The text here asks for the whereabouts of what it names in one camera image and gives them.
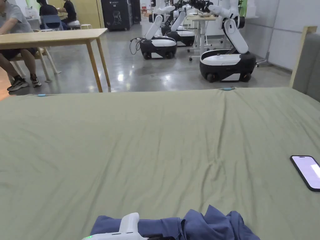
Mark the white and black wheeled robot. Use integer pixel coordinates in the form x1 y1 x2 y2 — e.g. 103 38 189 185
139 0 178 60
199 0 257 83
161 2 196 47

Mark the grey padded headboard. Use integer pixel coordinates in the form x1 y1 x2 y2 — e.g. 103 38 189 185
289 26 320 103

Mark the light wooden table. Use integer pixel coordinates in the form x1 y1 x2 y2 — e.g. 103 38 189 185
0 28 111 93

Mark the blue-grey chair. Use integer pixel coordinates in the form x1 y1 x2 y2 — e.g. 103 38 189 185
40 15 64 32

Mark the wooden chair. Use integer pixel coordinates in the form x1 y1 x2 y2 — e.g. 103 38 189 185
10 29 62 83

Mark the dark blue shirt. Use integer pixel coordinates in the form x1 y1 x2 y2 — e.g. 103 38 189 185
90 204 261 240

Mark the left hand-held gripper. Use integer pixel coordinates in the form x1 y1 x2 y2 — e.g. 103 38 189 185
82 212 149 240

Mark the black cabinet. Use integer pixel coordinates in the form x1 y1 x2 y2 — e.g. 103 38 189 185
101 0 133 32

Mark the white height-adjustable desk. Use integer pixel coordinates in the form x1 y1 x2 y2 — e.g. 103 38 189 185
186 13 220 62

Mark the black smartphone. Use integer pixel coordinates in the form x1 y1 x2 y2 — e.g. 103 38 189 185
290 155 320 193

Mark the bed with pale green sheet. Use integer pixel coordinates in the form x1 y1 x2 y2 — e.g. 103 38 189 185
0 86 320 240

